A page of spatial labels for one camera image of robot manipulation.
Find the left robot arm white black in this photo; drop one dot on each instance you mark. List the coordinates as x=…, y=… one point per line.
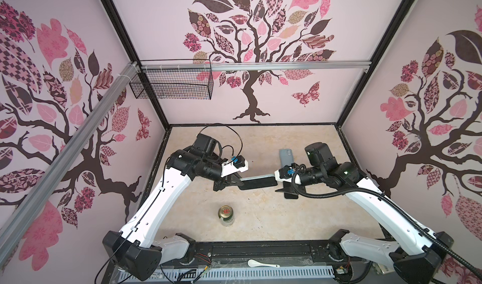
x=131, y=248

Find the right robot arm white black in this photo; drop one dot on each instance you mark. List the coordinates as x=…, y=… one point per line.
x=413, y=251

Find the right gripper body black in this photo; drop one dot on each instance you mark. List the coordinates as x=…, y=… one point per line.
x=288, y=186

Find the aluminium rail left wall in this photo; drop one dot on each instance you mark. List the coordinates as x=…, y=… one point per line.
x=22, y=218

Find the white slotted cable duct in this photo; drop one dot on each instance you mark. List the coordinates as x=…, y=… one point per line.
x=199, y=275

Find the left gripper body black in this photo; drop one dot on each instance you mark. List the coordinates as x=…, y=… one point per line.
x=221, y=182

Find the light blue phone case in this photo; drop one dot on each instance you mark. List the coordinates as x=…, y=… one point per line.
x=286, y=158

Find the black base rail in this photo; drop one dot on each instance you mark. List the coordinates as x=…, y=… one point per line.
x=284, y=253

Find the black wire basket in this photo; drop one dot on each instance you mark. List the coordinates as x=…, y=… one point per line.
x=182, y=79

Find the white plastic spoon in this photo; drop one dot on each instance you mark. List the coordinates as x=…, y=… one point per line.
x=254, y=264

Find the green beverage can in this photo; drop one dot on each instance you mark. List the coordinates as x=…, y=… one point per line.
x=226, y=215

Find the aluminium rail back wall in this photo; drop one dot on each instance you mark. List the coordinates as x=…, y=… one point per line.
x=227, y=67

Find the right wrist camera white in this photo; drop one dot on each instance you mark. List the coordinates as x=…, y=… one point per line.
x=287, y=175

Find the black smartphone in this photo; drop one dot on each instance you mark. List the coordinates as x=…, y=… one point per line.
x=258, y=182
x=290, y=194

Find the aluminium rail wall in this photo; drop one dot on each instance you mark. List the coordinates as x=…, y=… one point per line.
x=22, y=218
x=227, y=67

